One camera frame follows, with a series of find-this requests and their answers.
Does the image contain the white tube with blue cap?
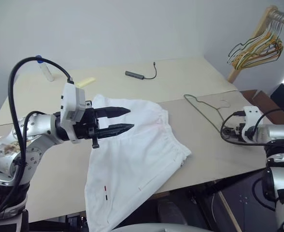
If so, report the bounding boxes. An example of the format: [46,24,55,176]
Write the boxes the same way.
[35,55,55,83]

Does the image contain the wooden stick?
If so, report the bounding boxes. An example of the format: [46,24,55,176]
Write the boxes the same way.
[217,191,242,232]

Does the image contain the black case with white marks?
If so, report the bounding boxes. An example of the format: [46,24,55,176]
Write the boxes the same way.
[211,173,279,232]

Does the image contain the white wire hanger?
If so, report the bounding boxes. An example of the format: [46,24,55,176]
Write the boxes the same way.
[236,20,282,62]

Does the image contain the grey USB hub with cable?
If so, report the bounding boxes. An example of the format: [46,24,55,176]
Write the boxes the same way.
[125,61,157,80]

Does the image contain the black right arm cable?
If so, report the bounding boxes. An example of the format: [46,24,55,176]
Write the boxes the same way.
[220,108,284,147]

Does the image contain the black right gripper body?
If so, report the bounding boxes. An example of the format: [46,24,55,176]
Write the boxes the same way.
[223,122,245,142]

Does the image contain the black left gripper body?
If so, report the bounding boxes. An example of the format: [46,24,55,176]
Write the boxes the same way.
[72,100,102,150]

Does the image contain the pale yellow flat strip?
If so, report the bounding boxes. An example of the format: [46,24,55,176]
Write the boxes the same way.
[74,76,97,88]

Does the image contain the green wire hanger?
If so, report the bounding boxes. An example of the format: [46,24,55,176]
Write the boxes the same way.
[183,94,231,133]

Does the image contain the grey rounded robot body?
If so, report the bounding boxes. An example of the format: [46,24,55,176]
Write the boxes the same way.
[112,221,207,232]

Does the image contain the yellow wire hanger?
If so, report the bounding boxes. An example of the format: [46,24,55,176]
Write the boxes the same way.
[231,24,283,69]

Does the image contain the brown cardboard box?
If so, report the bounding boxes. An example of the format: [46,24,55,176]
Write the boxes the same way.
[239,89,284,127]

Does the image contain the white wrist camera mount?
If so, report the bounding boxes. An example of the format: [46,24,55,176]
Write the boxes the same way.
[59,83,87,145]
[240,105,264,144]

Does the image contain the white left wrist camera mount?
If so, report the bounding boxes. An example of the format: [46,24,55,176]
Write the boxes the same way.
[59,83,87,145]

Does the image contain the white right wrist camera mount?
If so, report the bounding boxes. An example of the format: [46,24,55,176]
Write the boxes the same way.
[240,105,264,144]

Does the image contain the bunch of hangers on rack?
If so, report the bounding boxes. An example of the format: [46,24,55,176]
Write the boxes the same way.
[227,20,283,64]

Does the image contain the white shorts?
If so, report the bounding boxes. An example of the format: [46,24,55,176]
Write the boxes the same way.
[84,93,192,231]

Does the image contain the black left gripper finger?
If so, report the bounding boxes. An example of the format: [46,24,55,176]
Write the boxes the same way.
[94,106,131,119]
[97,123,135,140]

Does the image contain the orange wire hanger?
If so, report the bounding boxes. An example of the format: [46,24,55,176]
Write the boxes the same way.
[233,24,284,67]

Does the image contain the wooden hanger rack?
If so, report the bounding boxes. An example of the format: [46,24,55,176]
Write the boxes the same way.
[227,5,284,84]

